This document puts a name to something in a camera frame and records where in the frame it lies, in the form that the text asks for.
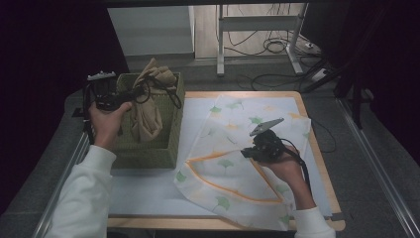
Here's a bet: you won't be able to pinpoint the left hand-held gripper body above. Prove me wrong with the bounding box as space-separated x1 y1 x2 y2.
83 70 133 112

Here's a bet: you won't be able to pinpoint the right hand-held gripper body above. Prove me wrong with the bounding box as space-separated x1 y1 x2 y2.
249 117 287 164

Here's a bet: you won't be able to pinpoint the beige garment with black straps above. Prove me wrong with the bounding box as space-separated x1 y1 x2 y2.
129 58 183 144

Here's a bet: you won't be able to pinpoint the white leaf-print mesh laundry bag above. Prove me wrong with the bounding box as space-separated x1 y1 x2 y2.
173 94 312 232

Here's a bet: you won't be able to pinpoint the green woven basket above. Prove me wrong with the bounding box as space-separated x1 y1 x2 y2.
110 72 186 171

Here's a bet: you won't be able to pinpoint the person's right hand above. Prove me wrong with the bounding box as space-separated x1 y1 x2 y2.
260 146 307 188

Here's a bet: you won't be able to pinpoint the person's left hand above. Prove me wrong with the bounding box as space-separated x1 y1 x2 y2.
88 100 134 151

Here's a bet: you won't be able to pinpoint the white cabinet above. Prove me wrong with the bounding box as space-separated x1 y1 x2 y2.
106 5 196 57

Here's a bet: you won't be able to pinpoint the white power strip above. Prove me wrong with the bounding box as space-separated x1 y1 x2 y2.
309 66 329 82

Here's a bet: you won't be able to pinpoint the black tripod stand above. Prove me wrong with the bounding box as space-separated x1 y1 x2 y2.
297 46 366 131

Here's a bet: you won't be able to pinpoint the white table mat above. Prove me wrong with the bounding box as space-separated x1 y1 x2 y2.
108 96 333 218

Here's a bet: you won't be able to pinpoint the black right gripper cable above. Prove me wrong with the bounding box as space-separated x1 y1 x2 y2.
278 137 313 196

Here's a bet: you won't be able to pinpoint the thin black cable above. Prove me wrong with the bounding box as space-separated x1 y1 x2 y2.
309 118 338 155

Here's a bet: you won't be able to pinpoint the black floor cables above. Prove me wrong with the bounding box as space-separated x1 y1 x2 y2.
223 2 320 58

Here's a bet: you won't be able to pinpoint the aluminium rail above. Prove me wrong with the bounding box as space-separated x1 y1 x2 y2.
32 131 91 238
336 96 420 238

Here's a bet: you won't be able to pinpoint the white metal stand frame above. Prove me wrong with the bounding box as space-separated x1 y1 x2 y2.
215 2 305 77

